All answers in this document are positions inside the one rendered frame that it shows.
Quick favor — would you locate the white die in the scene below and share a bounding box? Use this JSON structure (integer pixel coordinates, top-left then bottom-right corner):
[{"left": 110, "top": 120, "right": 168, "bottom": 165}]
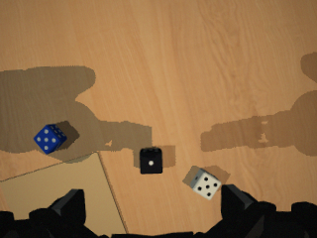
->
[{"left": 190, "top": 168, "right": 221, "bottom": 200}]

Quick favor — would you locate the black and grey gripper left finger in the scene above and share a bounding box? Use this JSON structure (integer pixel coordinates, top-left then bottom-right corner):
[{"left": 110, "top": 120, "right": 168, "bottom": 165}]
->
[{"left": 0, "top": 189, "right": 110, "bottom": 238}]

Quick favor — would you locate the blue die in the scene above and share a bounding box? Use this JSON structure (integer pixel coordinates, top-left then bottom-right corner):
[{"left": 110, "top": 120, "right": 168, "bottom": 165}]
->
[{"left": 34, "top": 124, "right": 67, "bottom": 154}]

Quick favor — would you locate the beige flat mat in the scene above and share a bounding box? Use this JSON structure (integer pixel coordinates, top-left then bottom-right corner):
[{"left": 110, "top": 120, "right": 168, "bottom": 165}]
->
[{"left": 0, "top": 152, "right": 127, "bottom": 238}]

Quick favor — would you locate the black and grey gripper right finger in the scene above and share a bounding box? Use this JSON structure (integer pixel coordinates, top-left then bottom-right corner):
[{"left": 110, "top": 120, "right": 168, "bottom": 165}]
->
[{"left": 190, "top": 184, "right": 317, "bottom": 238}]

